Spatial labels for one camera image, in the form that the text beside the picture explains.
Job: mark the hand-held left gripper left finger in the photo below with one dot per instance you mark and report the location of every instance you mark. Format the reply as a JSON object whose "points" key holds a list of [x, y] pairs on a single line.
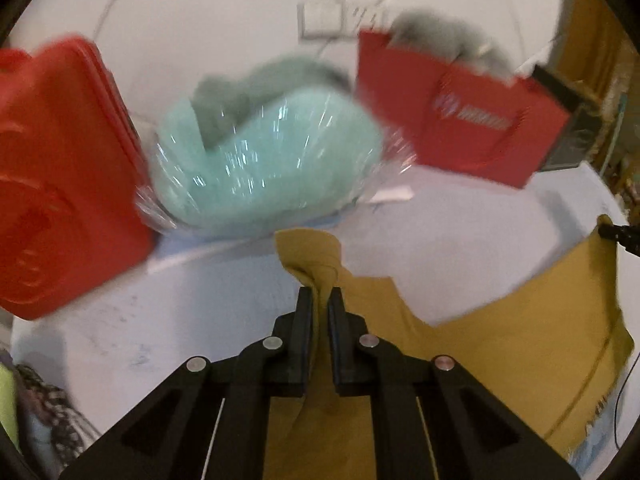
{"points": [[303, 332]]}

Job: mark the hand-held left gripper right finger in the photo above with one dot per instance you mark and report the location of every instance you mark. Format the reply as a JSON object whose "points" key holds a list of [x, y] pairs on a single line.
{"points": [[338, 332]]}

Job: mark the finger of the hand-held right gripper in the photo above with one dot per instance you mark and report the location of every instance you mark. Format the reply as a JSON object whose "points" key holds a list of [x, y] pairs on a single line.
{"points": [[620, 234]]}

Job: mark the mustard yellow garment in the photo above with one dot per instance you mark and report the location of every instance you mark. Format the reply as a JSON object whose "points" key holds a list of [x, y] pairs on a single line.
{"points": [[500, 355]]}

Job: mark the black box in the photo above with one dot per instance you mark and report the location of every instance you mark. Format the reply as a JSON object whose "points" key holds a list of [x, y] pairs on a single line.
{"points": [[570, 125]]}

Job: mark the white paper slip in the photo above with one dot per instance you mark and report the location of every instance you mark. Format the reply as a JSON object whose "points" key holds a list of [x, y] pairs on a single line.
{"points": [[392, 195]]}

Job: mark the teal cloth in plastic wrap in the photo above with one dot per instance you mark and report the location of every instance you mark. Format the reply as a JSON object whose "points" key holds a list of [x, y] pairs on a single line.
{"points": [[270, 160]]}

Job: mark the red paper bag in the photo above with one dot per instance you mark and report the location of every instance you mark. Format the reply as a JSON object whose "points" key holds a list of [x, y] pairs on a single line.
{"points": [[460, 120]]}

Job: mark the grey cloth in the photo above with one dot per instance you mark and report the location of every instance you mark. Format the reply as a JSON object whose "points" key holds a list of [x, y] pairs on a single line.
{"points": [[450, 40]]}

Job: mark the patterned dark cloth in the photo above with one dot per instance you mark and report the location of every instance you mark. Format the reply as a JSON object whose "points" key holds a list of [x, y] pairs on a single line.
{"points": [[45, 420]]}

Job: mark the red plastic box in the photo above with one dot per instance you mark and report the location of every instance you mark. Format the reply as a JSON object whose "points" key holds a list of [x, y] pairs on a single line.
{"points": [[60, 175]]}

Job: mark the white wall socket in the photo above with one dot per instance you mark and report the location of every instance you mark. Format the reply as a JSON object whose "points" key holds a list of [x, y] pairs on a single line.
{"points": [[322, 19]]}

